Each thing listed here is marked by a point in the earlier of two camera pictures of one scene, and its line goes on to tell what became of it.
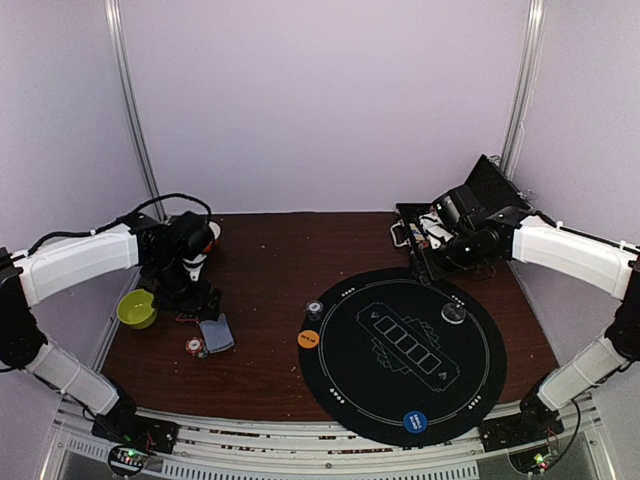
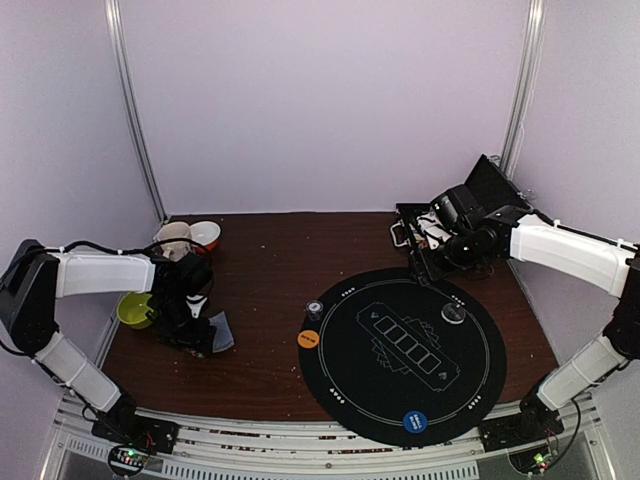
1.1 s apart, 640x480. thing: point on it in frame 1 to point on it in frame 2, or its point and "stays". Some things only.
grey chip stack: [314, 309] stays
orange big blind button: [308, 339] stays
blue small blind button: [415, 421] stays
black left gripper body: [174, 288] to [177, 324]
